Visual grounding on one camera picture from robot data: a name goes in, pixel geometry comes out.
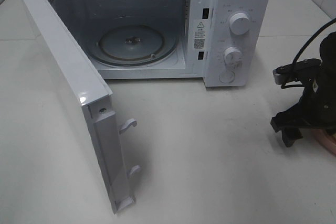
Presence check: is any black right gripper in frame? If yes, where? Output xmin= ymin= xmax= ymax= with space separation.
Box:
xmin=270 ymin=69 xmax=335 ymax=147

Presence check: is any pink plate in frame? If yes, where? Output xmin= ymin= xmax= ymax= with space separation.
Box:
xmin=312 ymin=129 xmax=336 ymax=155

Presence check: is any sandwich with white bread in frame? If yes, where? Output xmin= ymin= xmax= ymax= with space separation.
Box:
xmin=325 ymin=129 xmax=336 ymax=141

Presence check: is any white microwave door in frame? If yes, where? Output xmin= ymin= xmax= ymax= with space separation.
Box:
xmin=22 ymin=0 xmax=140 ymax=213

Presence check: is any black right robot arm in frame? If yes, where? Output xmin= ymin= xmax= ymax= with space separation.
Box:
xmin=270 ymin=32 xmax=335 ymax=147

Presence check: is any round white door button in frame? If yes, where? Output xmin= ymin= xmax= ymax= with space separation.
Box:
xmin=219 ymin=71 xmax=235 ymax=83

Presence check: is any lower white microwave knob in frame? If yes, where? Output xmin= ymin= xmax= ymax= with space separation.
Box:
xmin=224 ymin=46 xmax=243 ymax=65

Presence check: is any white microwave knob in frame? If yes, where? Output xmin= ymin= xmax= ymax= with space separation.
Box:
xmin=224 ymin=46 xmax=243 ymax=65
xmin=228 ymin=12 xmax=251 ymax=35

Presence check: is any upper white microwave knob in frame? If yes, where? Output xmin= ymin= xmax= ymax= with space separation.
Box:
xmin=228 ymin=12 xmax=251 ymax=35

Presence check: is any white microwave oven body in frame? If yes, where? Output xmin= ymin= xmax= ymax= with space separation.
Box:
xmin=48 ymin=0 xmax=268 ymax=87

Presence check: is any glass microwave turntable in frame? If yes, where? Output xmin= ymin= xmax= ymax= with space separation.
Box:
xmin=87 ymin=16 xmax=181 ymax=67

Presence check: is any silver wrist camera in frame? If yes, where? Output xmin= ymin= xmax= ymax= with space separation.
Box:
xmin=273 ymin=58 xmax=322 ymax=86

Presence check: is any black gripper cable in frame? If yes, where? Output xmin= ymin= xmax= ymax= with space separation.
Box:
xmin=279 ymin=16 xmax=336 ymax=90

